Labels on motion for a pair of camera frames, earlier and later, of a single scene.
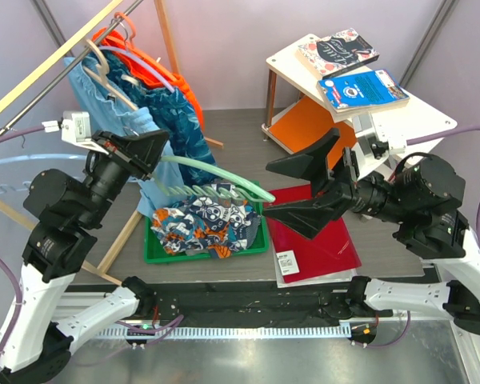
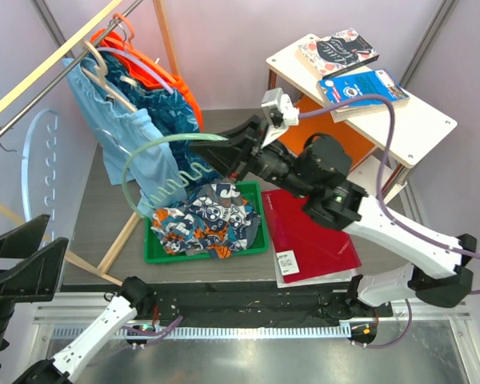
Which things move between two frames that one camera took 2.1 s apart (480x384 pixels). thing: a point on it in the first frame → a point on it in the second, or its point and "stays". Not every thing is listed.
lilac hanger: [138, 61] stays
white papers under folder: [334, 277] stays
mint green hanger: [250, 193] → [156, 201]
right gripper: [306, 215] → [229, 158]
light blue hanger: [5, 189] → [50, 162]
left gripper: [141, 153] → [39, 276]
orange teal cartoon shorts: [217, 224] stays
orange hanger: [130, 40] stays
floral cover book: [338, 52] stays
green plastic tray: [155, 253] stays
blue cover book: [366, 90] stays
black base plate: [259, 306] stays
